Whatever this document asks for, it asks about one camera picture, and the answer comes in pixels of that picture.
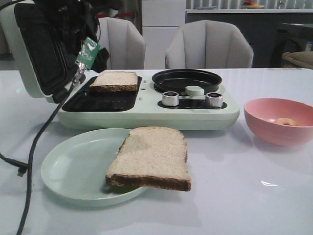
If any beige upholstered chair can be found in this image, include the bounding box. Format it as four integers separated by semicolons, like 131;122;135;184
99;17;146;70
165;20;254;69

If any pink bowl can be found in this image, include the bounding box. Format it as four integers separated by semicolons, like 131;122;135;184
244;98;313;146

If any right beige upholstered chair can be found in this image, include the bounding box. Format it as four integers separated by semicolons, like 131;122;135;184
165;20;254;69

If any green circuit board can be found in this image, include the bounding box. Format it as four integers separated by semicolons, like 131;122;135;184
75;37;100;70

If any left silver control knob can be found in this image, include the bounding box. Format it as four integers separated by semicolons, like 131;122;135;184
161;91;179;107

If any black cable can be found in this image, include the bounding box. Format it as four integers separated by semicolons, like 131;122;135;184
0;66;85;235

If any right silver control knob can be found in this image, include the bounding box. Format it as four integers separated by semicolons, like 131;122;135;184
205;93;223;108

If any white cabinet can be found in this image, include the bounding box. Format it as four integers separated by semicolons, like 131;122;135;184
141;0;186;69

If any beige cushion seat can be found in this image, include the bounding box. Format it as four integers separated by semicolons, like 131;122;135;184
282;51;313;69

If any mint green round plate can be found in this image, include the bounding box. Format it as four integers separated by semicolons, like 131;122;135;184
41;128;146;207

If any left beige upholstered chair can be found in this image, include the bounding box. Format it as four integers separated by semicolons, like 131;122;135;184
99;17;146;70

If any mint green breakfast maker base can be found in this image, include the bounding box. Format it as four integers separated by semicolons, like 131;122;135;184
58;76;240;130

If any bread slice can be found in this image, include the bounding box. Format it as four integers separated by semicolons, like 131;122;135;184
106;126;191;191
89;71;138;92

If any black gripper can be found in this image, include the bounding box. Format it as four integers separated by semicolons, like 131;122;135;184
34;0;122;72

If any orange shrimp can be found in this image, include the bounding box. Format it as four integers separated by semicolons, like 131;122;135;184
274;118;300;126

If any fruit plate on counter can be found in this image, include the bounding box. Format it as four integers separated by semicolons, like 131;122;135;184
241;0;265;9

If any silver control knob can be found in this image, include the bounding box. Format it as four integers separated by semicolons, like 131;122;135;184
205;93;223;108
161;91;179;107

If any red barrier belt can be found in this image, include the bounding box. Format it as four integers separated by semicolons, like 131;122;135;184
97;12;135;18

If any black round frying pan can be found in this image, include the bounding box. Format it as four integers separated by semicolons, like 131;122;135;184
152;69;222;95

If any mint green hinged lid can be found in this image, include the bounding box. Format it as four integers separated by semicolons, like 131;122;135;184
0;1;86;103

